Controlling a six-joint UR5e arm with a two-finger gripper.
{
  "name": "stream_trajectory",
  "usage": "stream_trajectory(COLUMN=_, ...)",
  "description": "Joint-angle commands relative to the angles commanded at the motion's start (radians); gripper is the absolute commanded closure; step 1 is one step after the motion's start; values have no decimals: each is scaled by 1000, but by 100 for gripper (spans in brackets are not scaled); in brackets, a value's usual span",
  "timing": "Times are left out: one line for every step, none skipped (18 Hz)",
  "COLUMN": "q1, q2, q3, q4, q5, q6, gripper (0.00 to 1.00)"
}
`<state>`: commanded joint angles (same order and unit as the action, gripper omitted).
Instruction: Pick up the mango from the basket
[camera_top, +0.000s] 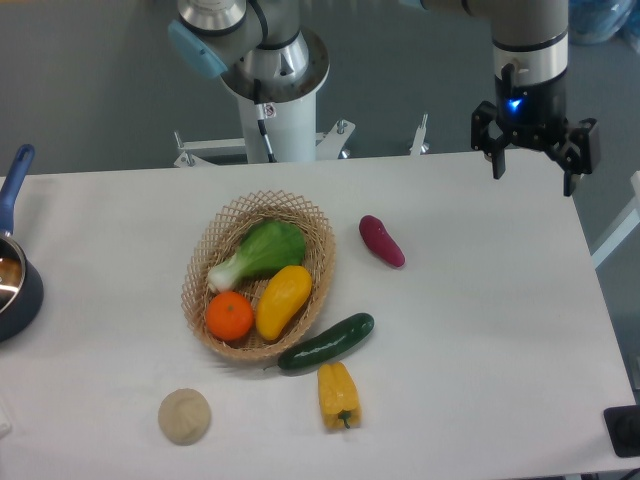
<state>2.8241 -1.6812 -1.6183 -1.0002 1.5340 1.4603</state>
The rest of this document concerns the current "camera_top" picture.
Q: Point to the orange fruit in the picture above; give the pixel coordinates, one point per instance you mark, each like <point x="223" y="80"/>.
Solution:
<point x="229" y="316"/>

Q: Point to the beige steamed bun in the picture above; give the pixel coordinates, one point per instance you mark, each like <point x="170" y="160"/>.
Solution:
<point x="184" y="416"/>

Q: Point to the yellow mango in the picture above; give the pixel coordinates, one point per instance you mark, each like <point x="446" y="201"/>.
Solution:
<point x="284" y="295"/>

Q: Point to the white frame at right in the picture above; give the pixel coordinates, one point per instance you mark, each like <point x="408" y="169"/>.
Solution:
<point x="619" y="229"/>

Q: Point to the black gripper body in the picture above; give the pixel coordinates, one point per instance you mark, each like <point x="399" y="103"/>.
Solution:
<point x="533" y="116"/>

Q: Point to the blue plastic bag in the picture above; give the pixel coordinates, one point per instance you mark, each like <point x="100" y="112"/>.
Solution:
<point x="593" y="22"/>

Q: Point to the green bok choy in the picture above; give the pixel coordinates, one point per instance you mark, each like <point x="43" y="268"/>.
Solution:
<point x="268" y="247"/>

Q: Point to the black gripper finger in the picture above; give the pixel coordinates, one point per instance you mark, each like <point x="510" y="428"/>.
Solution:
<point x="576" y="151"/>
<point x="488" y="136"/>

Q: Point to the white metal base frame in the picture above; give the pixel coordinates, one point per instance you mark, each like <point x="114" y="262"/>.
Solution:
<point x="329" y="145"/>

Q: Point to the black device at edge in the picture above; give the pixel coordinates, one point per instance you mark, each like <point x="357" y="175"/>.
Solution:
<point x="622" y="424"/>

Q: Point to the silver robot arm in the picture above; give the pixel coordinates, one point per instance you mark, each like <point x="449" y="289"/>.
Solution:
<point x="530" y="38"/>

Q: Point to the woven wicker basket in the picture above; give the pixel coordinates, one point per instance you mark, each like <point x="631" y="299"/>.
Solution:
<point x="220" y="240"/>

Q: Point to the yellow bell pepper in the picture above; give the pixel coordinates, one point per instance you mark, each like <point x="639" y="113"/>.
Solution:
<point x="338" y="397"/>

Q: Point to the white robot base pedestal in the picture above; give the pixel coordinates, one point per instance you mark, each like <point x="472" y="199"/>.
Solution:
<point x="276" y="90"/>

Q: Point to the purple sweet potato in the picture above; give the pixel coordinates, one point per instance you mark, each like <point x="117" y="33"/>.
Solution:
<point x="379" y="242"/>

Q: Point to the dark green cucumber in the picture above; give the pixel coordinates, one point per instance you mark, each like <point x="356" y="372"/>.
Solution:
<point x="330" y="344"/>

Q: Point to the blue handled saucepan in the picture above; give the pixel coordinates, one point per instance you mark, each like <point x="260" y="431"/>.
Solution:
<point x="22" y="290"/>

